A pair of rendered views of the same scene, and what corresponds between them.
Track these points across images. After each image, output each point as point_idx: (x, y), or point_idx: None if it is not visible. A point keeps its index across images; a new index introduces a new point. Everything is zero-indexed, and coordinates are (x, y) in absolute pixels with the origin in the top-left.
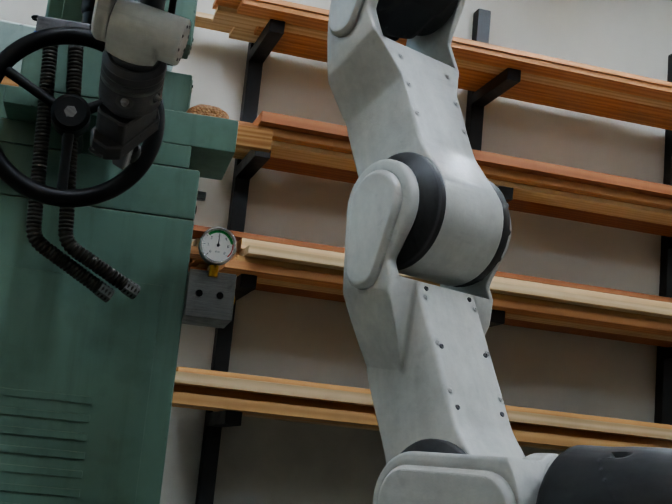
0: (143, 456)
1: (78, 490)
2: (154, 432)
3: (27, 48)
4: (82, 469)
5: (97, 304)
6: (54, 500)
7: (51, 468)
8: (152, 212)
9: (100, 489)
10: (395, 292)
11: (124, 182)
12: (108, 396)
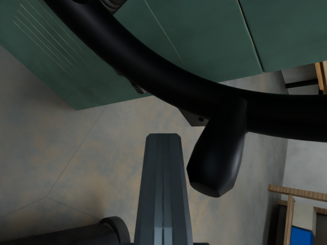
0: (110, 94)
1: (74, 74)
2: (120, 95)
3: None
4: (80, 71)
5: (139, 32)
6: (61, 65)
7: (64, 57)
8: (252, 32)
9: (84, 82)
10: None
11: (176, 106)
12: (109, 68)
